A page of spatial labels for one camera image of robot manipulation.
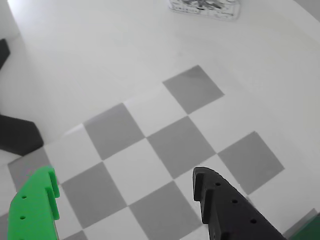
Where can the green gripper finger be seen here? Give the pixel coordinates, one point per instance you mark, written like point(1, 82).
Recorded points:
point(30, 215)

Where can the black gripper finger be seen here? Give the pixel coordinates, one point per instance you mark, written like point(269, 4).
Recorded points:
point(232, 215)

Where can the dark green foam dice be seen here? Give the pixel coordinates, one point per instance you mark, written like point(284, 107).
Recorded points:
point(310, 230)

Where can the black stand foot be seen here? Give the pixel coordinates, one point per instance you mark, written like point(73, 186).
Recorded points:
point(17, 136)

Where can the grey white checkerboard mat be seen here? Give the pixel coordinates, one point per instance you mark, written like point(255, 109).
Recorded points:
point(150, 162)

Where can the printed white box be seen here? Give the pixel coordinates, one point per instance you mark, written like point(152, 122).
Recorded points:
point(205, 8)

